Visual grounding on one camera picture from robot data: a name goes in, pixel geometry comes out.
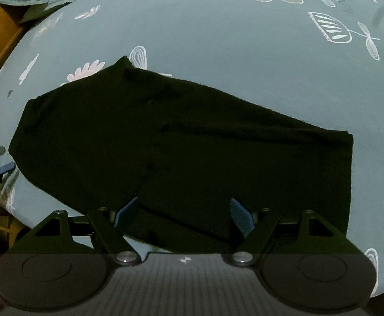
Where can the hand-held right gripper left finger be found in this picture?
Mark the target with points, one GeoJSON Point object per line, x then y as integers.
{"type": "Point", "coordinates": [126, 213]}

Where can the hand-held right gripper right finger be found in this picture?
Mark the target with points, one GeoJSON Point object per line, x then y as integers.
{"type": "Point", "coordinates": [241, 219]}

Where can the black garment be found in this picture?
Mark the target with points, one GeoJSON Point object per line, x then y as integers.
{"type": "Point", "coordinates": [179, 144]}

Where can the teal floral bed sheet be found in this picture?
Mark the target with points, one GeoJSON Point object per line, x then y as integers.
{"type": "Point", "coordinates": [211, 46]}

